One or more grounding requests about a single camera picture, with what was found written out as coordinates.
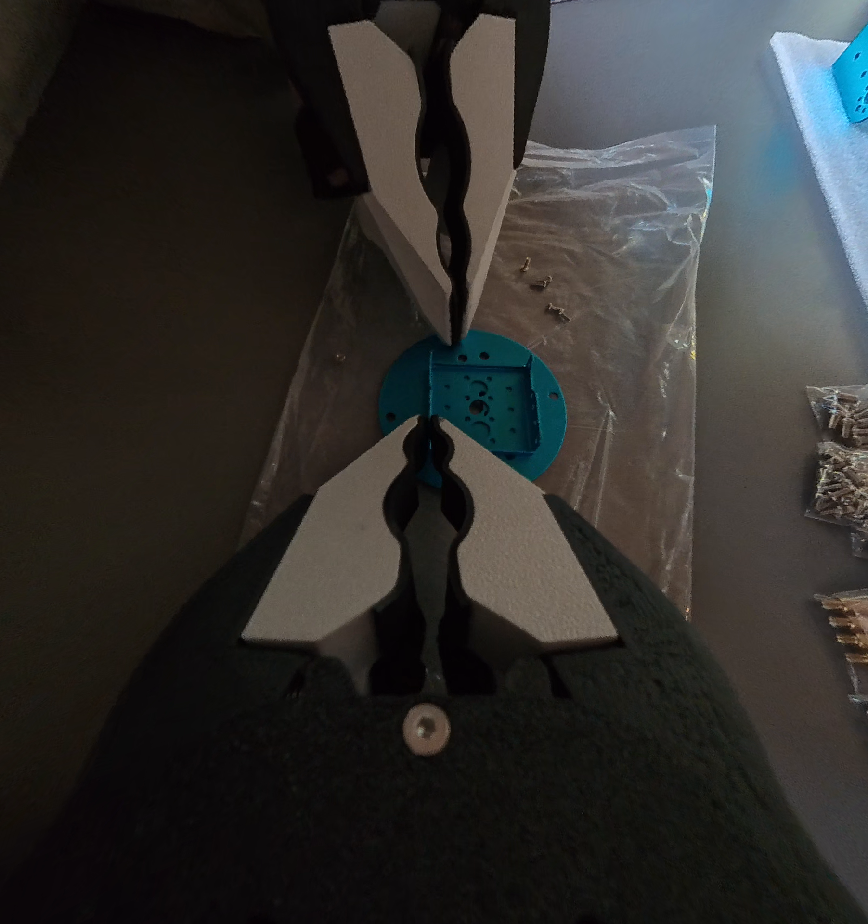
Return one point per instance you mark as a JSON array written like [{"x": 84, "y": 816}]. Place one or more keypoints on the person's beige jacket torso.
[{"x": 0, "y": 86}]

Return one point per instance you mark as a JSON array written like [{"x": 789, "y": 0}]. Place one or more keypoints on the clear plastic bag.
[{"x": 621, "y": 361}]

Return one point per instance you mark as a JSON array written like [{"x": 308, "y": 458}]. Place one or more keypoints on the pile of screw bags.
[{"x": 852, "y": 469}]

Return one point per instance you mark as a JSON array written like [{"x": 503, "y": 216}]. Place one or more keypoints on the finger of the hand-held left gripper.
[
  {"x": 383, "y": 130},
  {"x": 491, "y": 115}
]

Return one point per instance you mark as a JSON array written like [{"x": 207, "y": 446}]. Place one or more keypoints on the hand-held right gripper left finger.
[{"x": 325, "y": 570}]

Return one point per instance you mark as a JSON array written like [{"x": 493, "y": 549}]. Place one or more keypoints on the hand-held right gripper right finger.
[{"x": 527, "y": 570}]

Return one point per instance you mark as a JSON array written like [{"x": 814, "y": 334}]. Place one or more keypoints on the grey desk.
[{"x": 116, "y": 361}]

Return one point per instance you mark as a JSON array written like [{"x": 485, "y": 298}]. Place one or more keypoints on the small screws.
[{"x": 542, "y": 283}]

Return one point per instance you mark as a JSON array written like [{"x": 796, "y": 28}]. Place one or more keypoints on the white foam tray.
[{"x": 838, "y": 216}]

